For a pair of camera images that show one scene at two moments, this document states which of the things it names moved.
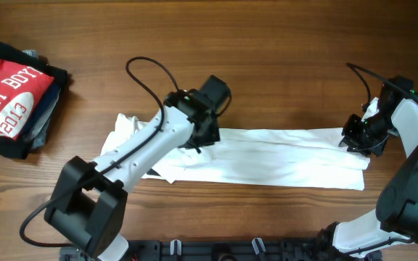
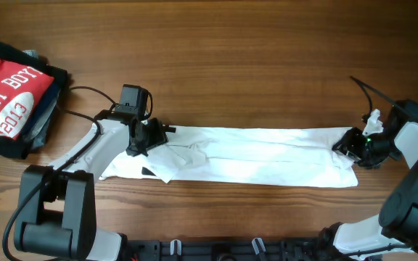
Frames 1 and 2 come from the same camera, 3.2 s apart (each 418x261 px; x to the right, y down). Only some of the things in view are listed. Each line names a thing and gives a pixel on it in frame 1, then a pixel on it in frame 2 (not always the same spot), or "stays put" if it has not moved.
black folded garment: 12,147 stays put
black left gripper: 205,132 to 154,133
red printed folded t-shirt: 9,95 stays put
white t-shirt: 302,158 stays put
